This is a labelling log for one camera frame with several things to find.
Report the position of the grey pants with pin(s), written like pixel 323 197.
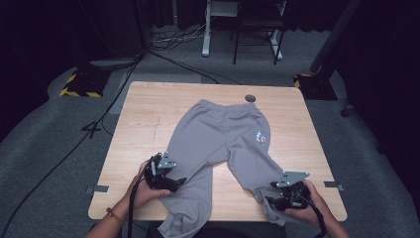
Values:
pixel 214 139

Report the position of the black metal chair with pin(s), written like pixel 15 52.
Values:
pixel 257 23

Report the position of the person's left hand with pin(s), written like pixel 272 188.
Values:
pixel 147 195

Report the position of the grey flat floor plate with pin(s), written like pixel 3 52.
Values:
pixel 112 62

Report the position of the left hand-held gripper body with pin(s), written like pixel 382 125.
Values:
pixel 155 173

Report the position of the dark slanted stand pole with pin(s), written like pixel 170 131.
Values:
pixel 333 36

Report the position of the white desk leg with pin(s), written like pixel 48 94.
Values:
pixel 276 46
pixel 206 33

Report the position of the black round floor foot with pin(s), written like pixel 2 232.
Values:
pixel 345 111

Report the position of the black yellow striped stand base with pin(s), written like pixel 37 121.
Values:
pixel 85 84
pixel 315 87

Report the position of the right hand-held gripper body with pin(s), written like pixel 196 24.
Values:
pixel 295 195

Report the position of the person's right hand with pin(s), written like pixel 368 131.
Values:
pixel 313 211

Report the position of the grey tape strip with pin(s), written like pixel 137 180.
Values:
pixel 100 189
pixel 333 185

